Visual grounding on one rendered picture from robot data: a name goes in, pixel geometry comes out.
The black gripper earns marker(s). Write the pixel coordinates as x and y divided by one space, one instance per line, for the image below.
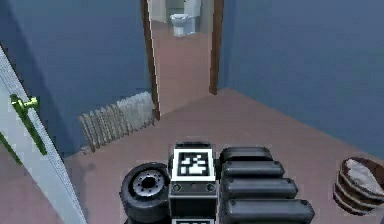
146 193

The grey ribbed radiator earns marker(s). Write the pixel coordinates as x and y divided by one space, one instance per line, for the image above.
116 120

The white room door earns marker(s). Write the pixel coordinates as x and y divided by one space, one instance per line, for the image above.
30 160

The white toilet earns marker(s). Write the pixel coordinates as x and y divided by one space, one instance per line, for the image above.
180 20

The brown wooden basket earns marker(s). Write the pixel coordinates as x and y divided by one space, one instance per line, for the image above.
358 186

